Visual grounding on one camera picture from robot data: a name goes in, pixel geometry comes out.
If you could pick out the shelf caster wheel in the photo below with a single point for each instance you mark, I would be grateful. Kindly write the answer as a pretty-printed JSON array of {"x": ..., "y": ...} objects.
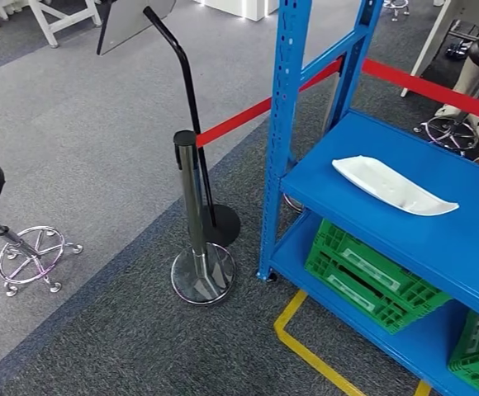
[{"x": 271, "y": 277}]

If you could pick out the white plastic shell part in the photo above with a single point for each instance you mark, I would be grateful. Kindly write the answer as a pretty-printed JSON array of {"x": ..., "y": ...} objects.
[{"x": 388, "y": 186}]

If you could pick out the blue metal shelf rack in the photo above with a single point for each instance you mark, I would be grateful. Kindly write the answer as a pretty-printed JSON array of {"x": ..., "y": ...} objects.
[{"x": 409, "y": 246}]

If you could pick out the stanchion with round base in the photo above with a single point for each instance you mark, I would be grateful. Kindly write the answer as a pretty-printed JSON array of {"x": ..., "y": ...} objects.
[
  {"x": 194, "y": 202},
  {"x": 223, "y": 224}
]

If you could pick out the yellow floor tape square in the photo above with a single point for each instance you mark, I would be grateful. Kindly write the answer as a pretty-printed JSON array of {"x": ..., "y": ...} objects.
[{"x": 305, "y": 355}]

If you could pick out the white low platform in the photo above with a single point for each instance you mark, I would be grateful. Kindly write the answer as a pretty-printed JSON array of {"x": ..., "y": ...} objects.
[{"x": 239, "y": 8}]

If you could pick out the chrome chair base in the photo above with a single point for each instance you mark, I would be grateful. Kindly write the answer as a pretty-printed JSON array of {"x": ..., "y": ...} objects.
[{"x": 396, "y": 6}]

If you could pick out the white desk panel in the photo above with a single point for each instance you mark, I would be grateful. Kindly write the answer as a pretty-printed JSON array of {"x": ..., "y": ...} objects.
[{"x": 433, "y": 38}]

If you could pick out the seated person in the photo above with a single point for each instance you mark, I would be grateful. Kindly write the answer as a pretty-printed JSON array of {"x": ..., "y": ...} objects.
[{"x": 467, "y": 87}]

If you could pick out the white table frame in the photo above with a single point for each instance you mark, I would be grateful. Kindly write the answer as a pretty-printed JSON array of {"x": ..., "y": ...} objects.
[{"x": 63, "y": 22}]

